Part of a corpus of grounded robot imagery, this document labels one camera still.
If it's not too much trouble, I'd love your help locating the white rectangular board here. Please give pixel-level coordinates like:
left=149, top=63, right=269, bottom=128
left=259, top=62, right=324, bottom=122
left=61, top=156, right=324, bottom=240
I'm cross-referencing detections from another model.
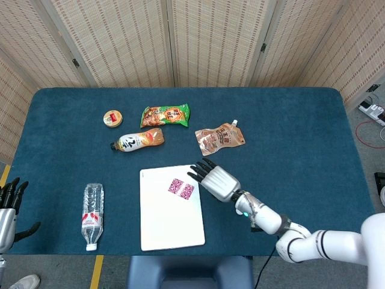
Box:
left=139, top=164, right=206, bottom=252

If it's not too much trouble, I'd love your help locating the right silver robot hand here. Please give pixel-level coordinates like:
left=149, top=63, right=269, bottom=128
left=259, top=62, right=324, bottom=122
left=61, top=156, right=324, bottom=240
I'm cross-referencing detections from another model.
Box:
left=186, top=158, right=241, bottom=202

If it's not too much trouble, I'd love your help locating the brown spout pouch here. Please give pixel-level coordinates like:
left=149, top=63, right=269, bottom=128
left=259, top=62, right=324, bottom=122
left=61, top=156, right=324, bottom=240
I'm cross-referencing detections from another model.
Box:
left=194, top=119, right=246, bottom=157

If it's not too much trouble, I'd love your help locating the yellow floor tape strip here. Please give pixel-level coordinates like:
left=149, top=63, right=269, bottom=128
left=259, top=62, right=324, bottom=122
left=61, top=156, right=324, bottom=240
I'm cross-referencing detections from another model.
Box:
left=0, top=164, right=11, bottom=188
left=90, top=255, right=105, bottom=289

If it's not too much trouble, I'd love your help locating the woven bamboo folding screen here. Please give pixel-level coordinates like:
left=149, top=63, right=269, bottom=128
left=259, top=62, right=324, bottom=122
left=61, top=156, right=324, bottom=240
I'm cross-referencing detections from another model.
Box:
left=0, top=0, right=385, bottom=165

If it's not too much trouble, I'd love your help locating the dark teal tablecloth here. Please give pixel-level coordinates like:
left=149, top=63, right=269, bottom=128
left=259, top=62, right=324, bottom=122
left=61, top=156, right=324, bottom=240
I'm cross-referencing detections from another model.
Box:
left=5, top=87, right=375, bottom=256

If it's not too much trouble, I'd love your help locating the white power strip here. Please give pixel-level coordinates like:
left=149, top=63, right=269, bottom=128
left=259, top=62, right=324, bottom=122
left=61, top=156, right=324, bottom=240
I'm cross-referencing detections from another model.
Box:
left=357, top=101, right=385, bottom=126

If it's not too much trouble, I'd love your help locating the green snack bag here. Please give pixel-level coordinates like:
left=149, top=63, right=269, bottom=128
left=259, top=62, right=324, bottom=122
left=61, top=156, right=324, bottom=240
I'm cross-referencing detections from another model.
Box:
left=140, top=103, right=191, bottom=128

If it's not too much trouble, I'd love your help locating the grey sneaker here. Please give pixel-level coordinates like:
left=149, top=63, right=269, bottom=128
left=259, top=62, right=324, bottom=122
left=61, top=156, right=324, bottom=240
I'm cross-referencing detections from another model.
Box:
left=8, top=273, right=41, bottom=289

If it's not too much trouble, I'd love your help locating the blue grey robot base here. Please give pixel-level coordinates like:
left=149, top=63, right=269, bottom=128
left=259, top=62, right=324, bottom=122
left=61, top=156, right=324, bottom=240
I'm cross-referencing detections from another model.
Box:
left=126, top=255, right=254, bottom=289

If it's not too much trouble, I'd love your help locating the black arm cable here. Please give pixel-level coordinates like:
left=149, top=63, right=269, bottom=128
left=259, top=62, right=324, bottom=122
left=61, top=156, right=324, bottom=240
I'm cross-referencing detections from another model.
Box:
left=255, top=247, right=278, bottom=289

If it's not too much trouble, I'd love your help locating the red floor cable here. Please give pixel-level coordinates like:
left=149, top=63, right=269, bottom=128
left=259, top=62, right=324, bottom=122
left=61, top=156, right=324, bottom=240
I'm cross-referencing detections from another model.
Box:
left=355, top=120, right=385, bottom=149

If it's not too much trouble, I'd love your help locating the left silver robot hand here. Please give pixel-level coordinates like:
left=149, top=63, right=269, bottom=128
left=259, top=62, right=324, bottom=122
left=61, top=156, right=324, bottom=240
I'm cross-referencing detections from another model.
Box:
left=0, top=177, right=42, bottom=253

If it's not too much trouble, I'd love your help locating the orange tea bottle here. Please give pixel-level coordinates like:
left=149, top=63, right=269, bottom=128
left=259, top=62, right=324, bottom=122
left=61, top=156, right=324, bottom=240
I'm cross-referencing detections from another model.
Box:
left=109, top=128, right=165, bottom=153

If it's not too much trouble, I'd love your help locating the clear water bottle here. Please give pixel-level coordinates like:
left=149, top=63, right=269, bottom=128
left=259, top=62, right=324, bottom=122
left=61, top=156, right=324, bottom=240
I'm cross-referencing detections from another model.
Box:
left=81, top=182, right=105, bottom=252

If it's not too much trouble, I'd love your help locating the round yellow tin can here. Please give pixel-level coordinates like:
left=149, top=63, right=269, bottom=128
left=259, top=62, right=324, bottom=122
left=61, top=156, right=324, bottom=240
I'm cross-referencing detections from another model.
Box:
left=103, top=110, right=123, bottom=129

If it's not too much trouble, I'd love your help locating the black box on floor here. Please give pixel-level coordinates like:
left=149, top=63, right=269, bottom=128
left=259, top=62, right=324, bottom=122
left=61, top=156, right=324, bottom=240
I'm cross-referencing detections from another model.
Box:
left=374, top=172, right=385, bottom=207

